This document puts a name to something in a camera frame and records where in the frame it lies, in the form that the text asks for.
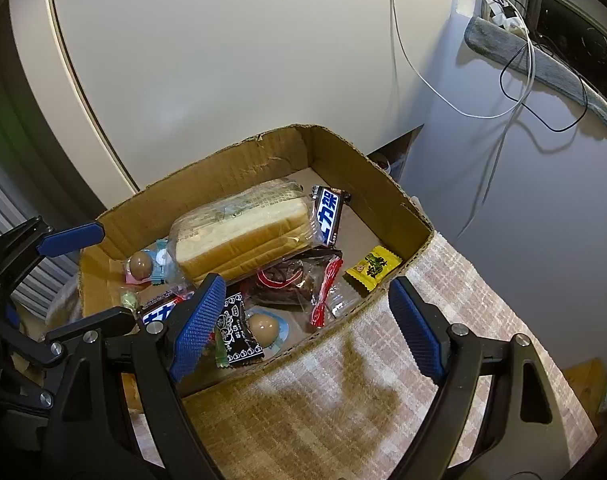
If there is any white power strip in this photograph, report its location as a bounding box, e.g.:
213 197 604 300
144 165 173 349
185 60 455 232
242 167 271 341
481 0 528 39

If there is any snickers bar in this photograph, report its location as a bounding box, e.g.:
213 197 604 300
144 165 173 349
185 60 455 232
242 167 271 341
136 289 194 325
311 185 351 247

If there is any small green candy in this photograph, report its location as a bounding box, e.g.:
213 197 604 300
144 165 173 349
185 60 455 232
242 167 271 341
120 290 139 312

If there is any black cable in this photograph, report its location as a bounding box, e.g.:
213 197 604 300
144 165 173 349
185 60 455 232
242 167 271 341
485 0 590 134

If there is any pink egg snack packet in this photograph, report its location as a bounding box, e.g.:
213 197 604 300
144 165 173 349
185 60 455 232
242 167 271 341
124 249 155 285

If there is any green candy packet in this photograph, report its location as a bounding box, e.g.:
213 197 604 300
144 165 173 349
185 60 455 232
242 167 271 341
215 328 230 368

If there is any egg snack packet orange-green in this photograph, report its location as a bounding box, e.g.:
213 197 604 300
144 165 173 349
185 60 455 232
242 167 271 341
246 309 290 354

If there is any bagged sliced bread loaf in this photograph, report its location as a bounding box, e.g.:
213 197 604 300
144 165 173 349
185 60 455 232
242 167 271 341
168 179 319 284

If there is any plaid tablecloth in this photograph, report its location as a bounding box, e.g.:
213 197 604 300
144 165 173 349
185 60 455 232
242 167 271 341
183 232 596 479

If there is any white cable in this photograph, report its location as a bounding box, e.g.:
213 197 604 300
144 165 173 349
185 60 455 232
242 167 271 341
385 0 538 236

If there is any brown cardboard box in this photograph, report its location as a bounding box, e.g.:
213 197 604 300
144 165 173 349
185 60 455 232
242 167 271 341
79 125 433 394

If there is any black patterned snack packet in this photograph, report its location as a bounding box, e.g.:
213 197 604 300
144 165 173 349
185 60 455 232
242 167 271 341
216 292 264 367

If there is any yellow snack packet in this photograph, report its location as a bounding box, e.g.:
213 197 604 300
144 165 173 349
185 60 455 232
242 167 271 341
346 245 402 292

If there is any teal candy packet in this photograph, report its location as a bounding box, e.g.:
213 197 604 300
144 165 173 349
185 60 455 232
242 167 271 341
151 238 183 285

